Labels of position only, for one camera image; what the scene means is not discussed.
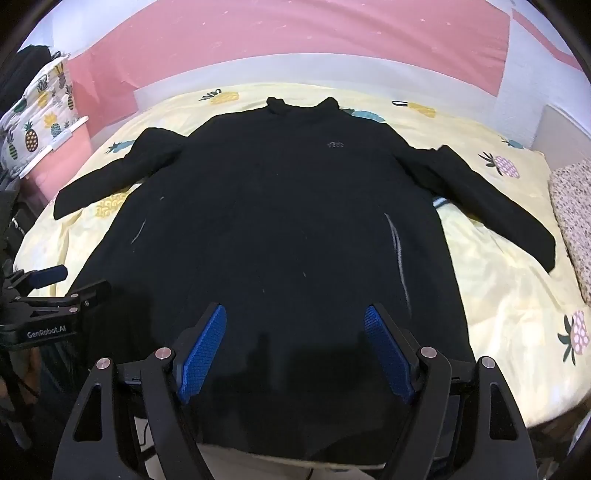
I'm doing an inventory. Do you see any white panel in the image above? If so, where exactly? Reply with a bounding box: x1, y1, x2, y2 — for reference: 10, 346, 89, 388
531, 104, 591, 172

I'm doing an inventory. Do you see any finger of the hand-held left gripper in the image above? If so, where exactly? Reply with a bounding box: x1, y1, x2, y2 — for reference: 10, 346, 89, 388
18, 280, 112, 319
11, 264, 69, 296

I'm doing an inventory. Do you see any black jacket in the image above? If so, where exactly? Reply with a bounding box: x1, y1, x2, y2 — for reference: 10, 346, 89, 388
53, 96, 557, 462

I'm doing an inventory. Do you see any pink wall cloth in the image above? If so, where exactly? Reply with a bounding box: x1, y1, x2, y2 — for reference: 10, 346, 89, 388
65, 0, 587, 153

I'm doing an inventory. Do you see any dark cloth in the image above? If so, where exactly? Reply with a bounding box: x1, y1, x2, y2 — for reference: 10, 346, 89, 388
0, 44, 61, 121

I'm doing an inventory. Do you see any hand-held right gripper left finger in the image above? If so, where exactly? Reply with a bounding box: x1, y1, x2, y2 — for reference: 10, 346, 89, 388
53, 302, 228, 480

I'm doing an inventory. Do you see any yellow pineapple print bed sheet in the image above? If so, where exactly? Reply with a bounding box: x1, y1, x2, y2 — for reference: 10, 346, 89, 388
11, 83, 591, 462

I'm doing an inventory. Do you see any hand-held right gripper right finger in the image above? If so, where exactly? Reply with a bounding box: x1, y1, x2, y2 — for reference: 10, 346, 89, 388
363, 302, 539, 480

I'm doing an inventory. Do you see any white pineapple print quilted cloth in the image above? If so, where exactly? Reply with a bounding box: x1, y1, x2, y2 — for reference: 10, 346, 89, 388
0, 58, 89, 178

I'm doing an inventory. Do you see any floral pillow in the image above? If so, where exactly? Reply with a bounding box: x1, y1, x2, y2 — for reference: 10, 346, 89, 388
549, 161, 591, 306

